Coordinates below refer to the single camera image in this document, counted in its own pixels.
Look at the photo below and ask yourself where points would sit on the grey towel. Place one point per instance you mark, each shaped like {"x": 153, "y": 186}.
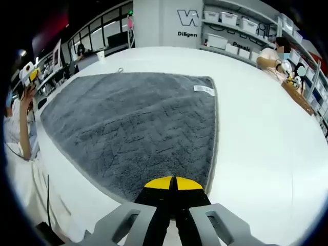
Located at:
{"x": 128, "y": 123}

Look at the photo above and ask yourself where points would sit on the person's left hand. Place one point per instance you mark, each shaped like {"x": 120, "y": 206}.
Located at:
{"x": 27, "y": 94}

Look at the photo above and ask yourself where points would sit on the white screen monitor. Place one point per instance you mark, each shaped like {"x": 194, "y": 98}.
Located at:
{"x": 57, "y": 55}

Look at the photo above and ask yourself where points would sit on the white paper cup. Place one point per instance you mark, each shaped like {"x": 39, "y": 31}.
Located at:
{"x": 100, "y": 57}

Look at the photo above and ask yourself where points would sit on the person's white shirt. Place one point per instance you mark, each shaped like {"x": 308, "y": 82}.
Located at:
{"x": 28, "y": 184}

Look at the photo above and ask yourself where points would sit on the wooden tray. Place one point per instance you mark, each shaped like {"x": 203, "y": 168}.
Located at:
{"x": 297, "y": 97}

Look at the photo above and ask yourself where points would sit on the grey metal shelf rack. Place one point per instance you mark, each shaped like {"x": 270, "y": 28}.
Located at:
{"x": 319, "y": 74}

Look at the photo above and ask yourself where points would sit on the row of white storage boxes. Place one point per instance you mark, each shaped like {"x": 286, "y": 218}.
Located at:
{"x": 229, "y": 19}

